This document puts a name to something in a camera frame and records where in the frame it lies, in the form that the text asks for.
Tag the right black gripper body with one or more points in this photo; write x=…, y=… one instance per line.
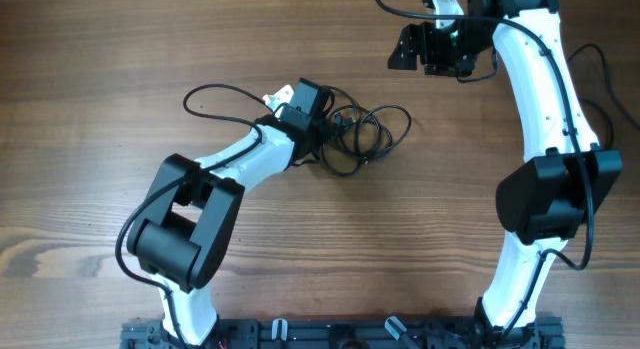
x=451, y=50

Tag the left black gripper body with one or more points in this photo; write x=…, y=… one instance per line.
x=322, y=132

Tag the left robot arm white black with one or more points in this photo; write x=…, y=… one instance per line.
x=180, y=233

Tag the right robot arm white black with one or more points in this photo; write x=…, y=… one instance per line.
x=566, y=173

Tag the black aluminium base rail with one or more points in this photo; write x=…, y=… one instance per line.
x=448, y=332

